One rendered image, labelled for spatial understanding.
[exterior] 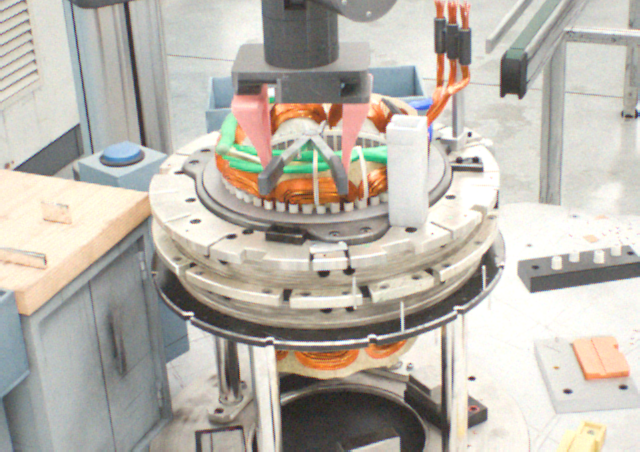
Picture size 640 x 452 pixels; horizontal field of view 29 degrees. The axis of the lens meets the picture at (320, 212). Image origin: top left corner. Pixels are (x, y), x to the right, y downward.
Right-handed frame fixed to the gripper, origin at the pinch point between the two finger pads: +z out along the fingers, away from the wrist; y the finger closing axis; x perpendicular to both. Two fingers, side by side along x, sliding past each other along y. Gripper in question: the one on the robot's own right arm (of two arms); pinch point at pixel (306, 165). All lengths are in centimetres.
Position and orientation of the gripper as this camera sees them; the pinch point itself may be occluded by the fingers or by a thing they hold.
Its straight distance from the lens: 98.3
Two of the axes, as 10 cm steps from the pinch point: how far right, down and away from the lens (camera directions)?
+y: 10.0, 0.0, -0.8
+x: 0.7, -4.5, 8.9
